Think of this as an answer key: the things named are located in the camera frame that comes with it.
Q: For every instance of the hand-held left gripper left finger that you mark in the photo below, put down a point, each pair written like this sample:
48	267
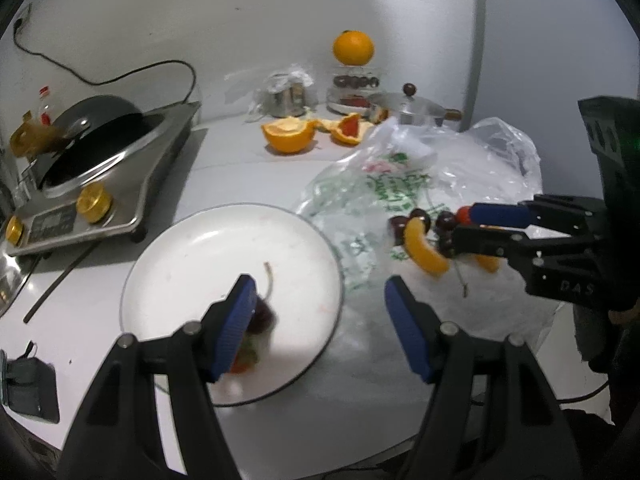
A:
235	330

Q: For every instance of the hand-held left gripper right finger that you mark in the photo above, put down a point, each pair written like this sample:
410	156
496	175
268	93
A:
407	330

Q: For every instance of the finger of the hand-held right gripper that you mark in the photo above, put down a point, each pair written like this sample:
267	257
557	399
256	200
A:
480	242
500	215

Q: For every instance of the small orange segment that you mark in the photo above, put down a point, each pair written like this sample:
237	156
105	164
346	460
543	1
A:
487	263

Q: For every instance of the dark red cherry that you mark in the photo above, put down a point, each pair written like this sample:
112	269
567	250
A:
262	317
445	221
397	228
419	216

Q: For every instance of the dark strawberry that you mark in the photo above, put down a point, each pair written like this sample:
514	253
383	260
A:
247	358

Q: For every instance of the red strawberry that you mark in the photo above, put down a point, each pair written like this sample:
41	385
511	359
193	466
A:
464	215

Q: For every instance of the large orange segment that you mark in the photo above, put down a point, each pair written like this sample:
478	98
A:
425	255

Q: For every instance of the white plate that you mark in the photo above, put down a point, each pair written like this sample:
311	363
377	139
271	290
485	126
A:
210	245

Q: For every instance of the clear printed plastic bag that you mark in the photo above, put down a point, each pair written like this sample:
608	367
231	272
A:
380	185

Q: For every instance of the small steel pot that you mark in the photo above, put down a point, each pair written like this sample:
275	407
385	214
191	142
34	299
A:
415	107

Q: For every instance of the thin black stick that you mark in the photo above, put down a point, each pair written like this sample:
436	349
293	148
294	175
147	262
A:
55	287

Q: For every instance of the steel induction cooker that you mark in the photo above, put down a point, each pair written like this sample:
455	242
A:
125	180

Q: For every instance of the orange peel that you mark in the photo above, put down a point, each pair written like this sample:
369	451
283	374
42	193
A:
327	125

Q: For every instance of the clear glass container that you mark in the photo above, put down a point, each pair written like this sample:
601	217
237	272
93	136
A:
352	87

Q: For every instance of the half peeled orange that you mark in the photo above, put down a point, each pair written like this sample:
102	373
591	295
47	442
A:
287	137

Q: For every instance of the black power adapter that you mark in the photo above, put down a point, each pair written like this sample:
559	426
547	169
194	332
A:
30	385

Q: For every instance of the whole orange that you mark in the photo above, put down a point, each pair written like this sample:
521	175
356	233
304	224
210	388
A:
353	47

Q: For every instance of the steel pot lid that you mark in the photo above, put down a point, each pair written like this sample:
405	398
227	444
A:
12	280

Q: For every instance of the black wok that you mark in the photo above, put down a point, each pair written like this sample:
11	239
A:
100	130

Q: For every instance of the clear plastic wrap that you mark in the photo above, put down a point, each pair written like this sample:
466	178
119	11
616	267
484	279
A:
240	85

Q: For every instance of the red cap bottle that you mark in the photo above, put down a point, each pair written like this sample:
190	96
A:
47	107

